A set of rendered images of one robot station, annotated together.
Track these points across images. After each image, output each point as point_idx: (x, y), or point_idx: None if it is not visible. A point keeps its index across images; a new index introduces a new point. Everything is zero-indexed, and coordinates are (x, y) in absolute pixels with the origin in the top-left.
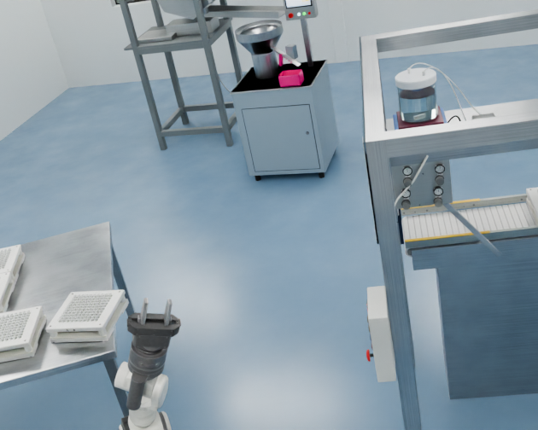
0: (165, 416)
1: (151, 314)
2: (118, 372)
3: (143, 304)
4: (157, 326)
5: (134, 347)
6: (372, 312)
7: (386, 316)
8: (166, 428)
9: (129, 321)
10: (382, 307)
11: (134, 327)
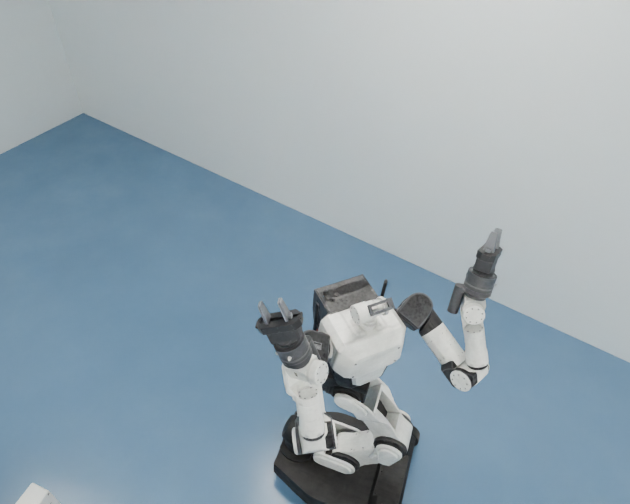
0: (294, 432)
1: (278, 325)
2: (322, 361)
3: (282, 300)
4: (277, 314)
5: (302, 335)
6: (36, 499)
7: (31, 484)
8: (295, 425)
9: (299, 315)
10: (21, 502)
11: (296, 309)
